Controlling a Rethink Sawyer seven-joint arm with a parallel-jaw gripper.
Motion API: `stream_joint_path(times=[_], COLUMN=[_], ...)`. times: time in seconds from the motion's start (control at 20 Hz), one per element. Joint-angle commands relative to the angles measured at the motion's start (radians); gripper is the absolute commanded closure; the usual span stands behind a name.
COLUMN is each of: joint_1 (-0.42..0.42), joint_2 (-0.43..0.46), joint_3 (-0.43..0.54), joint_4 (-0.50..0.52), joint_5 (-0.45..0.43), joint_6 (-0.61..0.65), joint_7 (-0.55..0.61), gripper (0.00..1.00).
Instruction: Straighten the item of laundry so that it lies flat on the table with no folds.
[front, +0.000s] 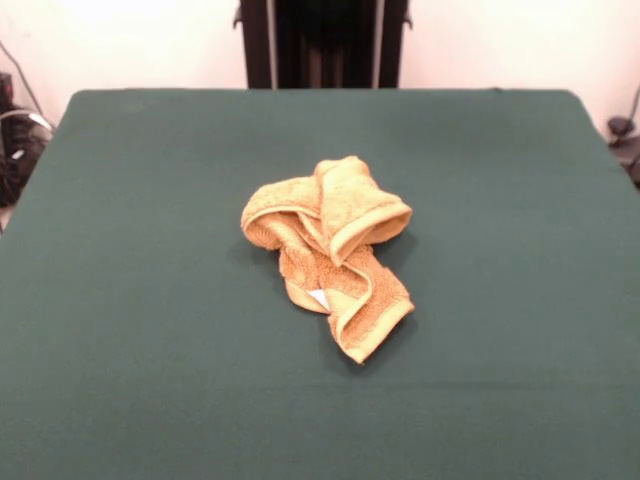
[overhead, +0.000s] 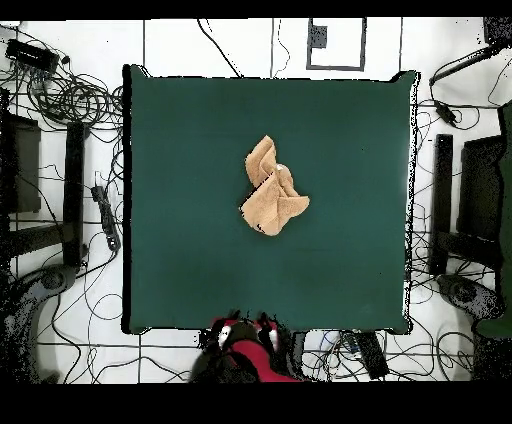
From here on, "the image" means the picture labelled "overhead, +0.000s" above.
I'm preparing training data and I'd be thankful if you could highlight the tan orange terry towel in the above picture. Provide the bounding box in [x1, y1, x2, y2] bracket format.
[238, 134, 311, 237]

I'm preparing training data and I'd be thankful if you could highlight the dark green table cloth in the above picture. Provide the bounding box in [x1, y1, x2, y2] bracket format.
[121, 63, 419, 335]

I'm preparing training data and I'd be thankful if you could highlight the black power strip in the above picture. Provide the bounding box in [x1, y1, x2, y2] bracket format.
[90, 184, 122, 253]
[353, 330, 390, 380]

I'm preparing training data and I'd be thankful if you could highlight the black floor bar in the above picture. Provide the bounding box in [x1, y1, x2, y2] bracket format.
[62, 121, 88, 268]
[428, 133, 455, 276]

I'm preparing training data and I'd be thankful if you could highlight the grey stand foot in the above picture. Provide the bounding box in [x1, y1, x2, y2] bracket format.
[0, 263, 79, 383]
[435, 273, 506, 321]

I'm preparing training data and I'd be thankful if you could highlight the black power adapter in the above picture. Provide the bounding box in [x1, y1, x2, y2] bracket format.
[433, 99, 458, 126]

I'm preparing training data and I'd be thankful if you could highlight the black box case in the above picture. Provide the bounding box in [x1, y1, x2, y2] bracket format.
[0, 113, 42, 215]
[456, 134, 506, 243]

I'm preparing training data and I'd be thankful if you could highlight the green cloth sheet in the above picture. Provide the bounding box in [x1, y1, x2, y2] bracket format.
[474, 101, 512, 340]

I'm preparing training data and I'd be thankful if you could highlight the black floor cable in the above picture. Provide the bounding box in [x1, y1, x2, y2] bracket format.
[196, 18, 244, 78]

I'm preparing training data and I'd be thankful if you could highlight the black rod with cable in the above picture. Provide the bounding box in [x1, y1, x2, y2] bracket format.
[428, 42, 506, 88]

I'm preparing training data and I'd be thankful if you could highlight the black network switch box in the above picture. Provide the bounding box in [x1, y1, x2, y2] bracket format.
[5, 38, 61, 74]

